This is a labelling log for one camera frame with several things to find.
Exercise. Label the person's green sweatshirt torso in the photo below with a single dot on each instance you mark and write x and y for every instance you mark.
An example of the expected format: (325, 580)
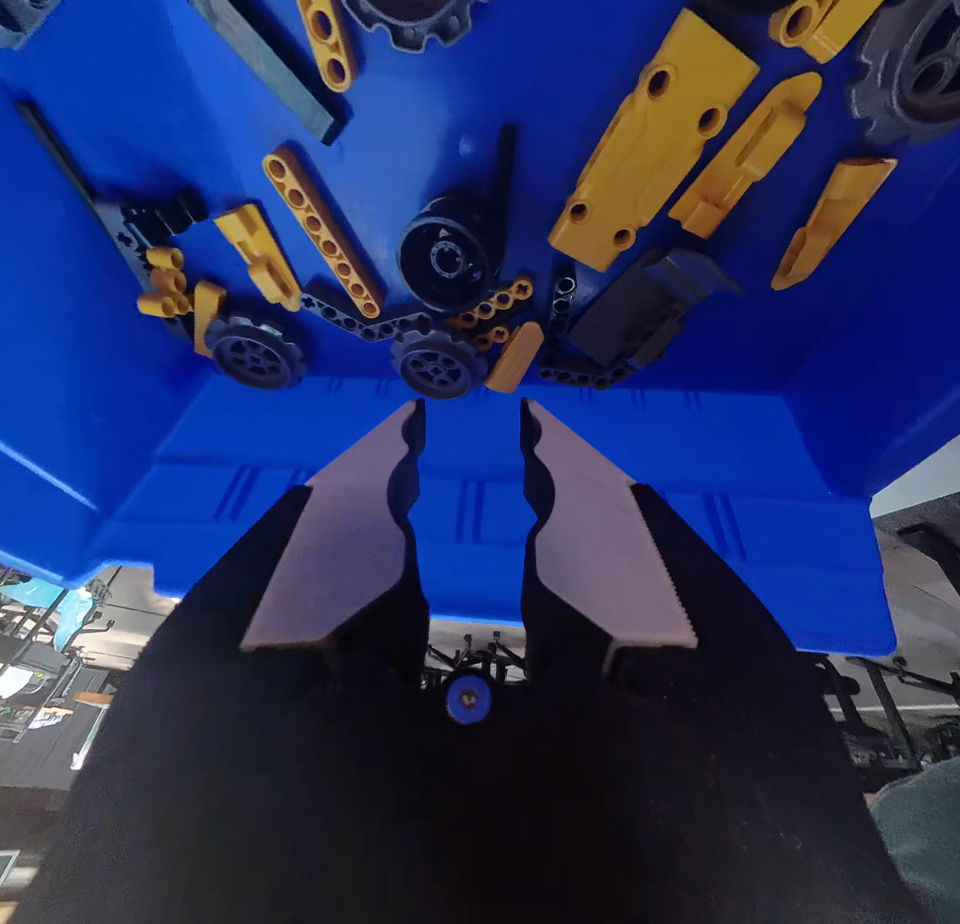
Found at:
(922, 849)

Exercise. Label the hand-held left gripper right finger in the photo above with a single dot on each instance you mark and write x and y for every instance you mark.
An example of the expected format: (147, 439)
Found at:
(600, 557)

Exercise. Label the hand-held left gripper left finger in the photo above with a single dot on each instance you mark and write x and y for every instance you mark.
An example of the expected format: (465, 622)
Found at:
(330, 557)

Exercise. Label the blue plastic storage bin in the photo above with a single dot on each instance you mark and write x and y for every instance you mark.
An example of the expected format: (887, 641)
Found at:
(750, 527)

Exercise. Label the assorted lego parts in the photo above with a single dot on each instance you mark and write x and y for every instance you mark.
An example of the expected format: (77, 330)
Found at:
(645, 152)

